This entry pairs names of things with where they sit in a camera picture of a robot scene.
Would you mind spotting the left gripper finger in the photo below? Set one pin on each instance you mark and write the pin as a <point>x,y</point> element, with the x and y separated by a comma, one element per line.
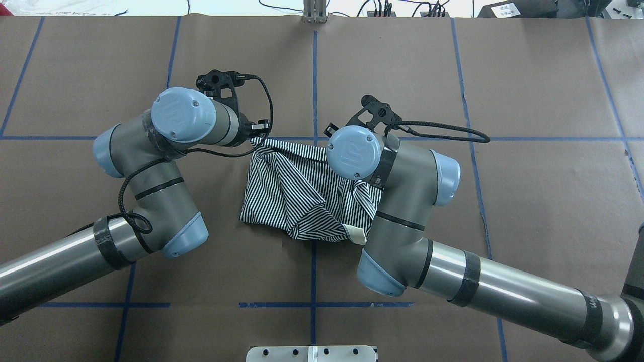
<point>260,128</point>
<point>330,129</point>

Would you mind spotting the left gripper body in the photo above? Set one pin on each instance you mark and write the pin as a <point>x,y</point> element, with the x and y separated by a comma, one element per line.
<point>245,128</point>

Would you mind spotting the blue white striped shirt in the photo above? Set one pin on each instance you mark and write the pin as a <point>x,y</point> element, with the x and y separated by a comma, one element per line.
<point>292,188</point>

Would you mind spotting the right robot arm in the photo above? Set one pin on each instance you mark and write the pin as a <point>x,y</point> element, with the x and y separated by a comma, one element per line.
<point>397,255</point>

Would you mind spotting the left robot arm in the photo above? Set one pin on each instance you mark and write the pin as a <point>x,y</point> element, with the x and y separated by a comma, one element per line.
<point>156,209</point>

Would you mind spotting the orange black terminal strip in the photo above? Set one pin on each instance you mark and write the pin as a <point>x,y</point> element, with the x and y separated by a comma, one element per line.
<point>381,9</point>

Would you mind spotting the black box device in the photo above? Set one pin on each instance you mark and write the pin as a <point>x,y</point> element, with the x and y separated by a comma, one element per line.
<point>519,9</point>

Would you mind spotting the clear plastic bag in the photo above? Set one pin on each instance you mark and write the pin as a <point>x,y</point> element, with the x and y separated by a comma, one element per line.
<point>63,8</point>

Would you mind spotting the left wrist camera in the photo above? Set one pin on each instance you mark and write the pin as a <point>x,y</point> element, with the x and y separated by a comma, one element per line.
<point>222,85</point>

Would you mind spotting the aluminium frame post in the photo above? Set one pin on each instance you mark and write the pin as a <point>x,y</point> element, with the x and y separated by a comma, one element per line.
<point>315,12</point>

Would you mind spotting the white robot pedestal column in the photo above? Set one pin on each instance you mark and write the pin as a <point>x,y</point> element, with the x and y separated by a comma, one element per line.
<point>350,352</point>

